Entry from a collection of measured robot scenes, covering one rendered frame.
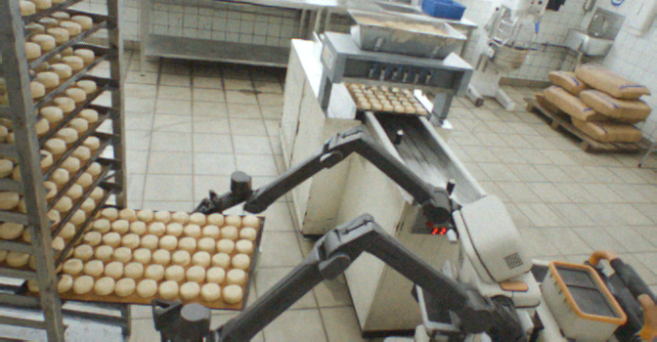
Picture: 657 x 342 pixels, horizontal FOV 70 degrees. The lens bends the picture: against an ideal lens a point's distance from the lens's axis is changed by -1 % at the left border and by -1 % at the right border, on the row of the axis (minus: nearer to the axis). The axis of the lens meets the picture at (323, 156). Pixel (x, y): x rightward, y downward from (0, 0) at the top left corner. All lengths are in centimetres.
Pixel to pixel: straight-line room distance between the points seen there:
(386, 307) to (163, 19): 399
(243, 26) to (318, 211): 314
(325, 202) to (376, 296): 70
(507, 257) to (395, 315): 107
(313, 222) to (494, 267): 154
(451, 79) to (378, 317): 126
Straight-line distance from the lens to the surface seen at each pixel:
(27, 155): 111
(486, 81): 605
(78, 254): 152
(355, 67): 237
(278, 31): 545
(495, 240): 131
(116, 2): 140
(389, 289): 217
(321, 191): 259
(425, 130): 240
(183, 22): 536
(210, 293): 131
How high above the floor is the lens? 181
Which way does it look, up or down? 29 degrees down
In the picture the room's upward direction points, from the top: 12 degrees clockwise
